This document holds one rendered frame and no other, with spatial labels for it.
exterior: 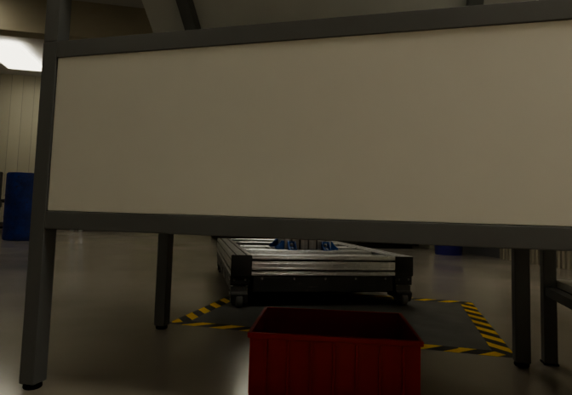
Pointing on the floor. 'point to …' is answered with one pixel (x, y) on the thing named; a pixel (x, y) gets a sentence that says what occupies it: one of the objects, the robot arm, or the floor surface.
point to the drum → (18, 206)
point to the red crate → (333, 353)
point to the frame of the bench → (521, 295)
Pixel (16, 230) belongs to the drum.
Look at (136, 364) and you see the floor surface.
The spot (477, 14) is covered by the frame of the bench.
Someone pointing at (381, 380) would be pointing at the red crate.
